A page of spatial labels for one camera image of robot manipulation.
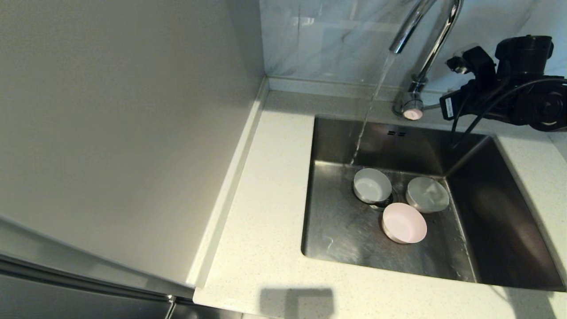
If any white plastic bowl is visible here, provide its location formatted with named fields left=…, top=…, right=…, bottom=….
left=406, top=176, right=450, bottom=214

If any pink plastic bowl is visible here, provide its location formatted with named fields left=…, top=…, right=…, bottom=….
left=382, top=202, right=428, bottom=245

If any grey-blue plastic bowl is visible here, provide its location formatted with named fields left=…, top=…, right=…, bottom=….
left=353, top=167, right=392, bottom=204

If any stainless steel sink basin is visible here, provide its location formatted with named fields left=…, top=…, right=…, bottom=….
left=301, top=116, right=567, bottom=292

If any chrome gooseneck faucet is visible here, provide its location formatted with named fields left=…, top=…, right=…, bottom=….
left=389, top=0, right=463, bottom=121

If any running water stream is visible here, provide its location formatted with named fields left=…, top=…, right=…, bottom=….
left=350, top=52, right=397, bottom=167

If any tall grey cabinet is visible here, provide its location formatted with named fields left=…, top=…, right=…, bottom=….
left=0, top=0, right=268, bottom=306

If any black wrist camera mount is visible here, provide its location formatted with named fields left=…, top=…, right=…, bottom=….
left=445, top=43, right=497, bottom=86

